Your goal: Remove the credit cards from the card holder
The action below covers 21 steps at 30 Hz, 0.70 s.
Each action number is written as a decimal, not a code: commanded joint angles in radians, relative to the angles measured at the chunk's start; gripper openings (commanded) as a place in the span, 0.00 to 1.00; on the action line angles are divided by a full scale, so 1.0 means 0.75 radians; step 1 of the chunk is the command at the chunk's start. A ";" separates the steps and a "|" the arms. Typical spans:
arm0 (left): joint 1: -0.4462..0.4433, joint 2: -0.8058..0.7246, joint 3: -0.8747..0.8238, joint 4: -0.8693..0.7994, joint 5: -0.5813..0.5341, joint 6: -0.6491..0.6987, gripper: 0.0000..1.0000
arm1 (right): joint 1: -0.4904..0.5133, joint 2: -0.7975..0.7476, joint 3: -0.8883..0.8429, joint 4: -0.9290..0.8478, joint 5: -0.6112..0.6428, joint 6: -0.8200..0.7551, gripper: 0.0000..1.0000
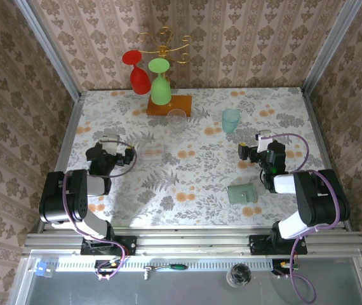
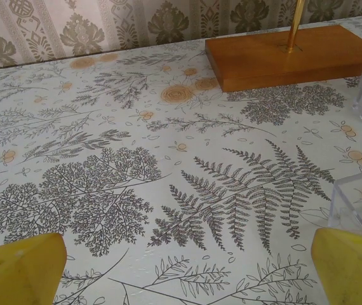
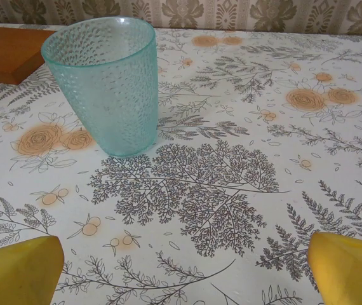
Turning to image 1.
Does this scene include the pale green card holder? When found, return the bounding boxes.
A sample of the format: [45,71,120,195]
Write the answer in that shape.
[227,180,257,205]

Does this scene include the teal plastic cup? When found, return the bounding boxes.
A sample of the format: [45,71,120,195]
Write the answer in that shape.
[221,108,241,135]

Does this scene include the clear glass cup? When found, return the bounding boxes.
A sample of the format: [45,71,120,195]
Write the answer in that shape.
[167,108,189,133]

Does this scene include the green wine glass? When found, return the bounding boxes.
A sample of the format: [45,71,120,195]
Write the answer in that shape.
[147,58,172,106]

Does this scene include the orange wooden rack base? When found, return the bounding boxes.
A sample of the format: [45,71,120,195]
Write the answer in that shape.
[145,94,193,118]

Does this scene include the red wine glass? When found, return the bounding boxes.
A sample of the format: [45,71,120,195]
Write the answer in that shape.
[121,50,152,95]

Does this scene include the black connector board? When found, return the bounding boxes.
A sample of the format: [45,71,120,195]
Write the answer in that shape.
[271,259,297,278]
[94,259,122,281]

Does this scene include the clear glass jar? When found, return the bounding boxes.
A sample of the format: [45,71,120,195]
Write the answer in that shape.
[225,262,253,288]

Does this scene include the small blue plastic block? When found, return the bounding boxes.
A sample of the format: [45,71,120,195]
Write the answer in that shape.
[36,261,57,278]

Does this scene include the grey metal shelf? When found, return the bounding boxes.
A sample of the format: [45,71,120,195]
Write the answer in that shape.
[8,249,362,305]

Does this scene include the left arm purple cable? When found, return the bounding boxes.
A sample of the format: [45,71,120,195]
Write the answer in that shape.
[61,133,138,281]

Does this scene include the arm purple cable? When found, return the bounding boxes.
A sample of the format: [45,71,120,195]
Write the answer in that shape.
[268,132,341,303]
[61,133,138,281]

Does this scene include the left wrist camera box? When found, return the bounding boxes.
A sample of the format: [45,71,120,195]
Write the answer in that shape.
[100,135,120,157]

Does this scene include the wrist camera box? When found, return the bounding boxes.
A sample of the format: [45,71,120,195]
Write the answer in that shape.
[255,129,272,154]
[100,135,120,157]

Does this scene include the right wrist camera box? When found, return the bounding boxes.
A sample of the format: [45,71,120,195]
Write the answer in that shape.
[255,129,272,154]

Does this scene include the aluminium side rail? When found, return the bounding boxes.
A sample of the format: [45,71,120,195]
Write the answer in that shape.
[36,91,86,232]
[299,87,354,231]

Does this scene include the aluminium frame rail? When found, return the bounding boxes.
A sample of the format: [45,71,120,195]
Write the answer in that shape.
[22,231,362,257]

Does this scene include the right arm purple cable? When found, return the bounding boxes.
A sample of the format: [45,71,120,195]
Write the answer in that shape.
[268,132,341,303]

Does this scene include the gold wire glass rack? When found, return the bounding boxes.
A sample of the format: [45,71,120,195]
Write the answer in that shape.
[137,26,194,66]

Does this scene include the white slotted cable duct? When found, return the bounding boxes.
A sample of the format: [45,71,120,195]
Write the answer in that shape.
[55,260,274,273]

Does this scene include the ratchet wrench green handle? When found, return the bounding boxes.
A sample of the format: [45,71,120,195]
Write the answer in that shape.
[142,263,189,281]

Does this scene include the aluminium frame post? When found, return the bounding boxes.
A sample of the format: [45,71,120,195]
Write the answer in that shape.
[300,0,362,93]
[13,0,84,100]

